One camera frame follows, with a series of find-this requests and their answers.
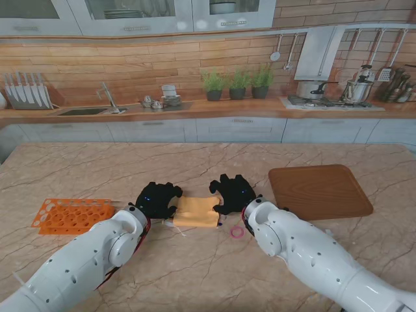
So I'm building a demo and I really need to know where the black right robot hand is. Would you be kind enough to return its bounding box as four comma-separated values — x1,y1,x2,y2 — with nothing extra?
208,174,257,216

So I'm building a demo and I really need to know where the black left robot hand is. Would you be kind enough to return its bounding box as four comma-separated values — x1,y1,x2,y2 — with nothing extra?
128,181,183,221

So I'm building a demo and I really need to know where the orange cloth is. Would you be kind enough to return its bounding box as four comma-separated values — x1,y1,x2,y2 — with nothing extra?
172,194,225,229

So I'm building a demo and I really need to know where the brown wooden tray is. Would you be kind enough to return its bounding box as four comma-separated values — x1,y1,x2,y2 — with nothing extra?
268,164,374,223

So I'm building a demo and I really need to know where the orange test tube rack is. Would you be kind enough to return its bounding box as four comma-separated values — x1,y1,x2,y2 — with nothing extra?
31,198,116,235

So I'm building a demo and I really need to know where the printed kitchen backdrop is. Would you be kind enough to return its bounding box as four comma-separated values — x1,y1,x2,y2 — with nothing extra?
0,0,416,146

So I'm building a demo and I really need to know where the red black right arm cable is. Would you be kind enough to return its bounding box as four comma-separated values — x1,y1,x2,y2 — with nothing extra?
240,207,257,238

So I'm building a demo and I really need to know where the red black arm cable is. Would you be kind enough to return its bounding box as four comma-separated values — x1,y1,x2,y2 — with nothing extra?
240,207,257,238
94,217,153,292

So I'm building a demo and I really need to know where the red black left arm cable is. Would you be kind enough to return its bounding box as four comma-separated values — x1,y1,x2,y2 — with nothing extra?
94,217,153,292

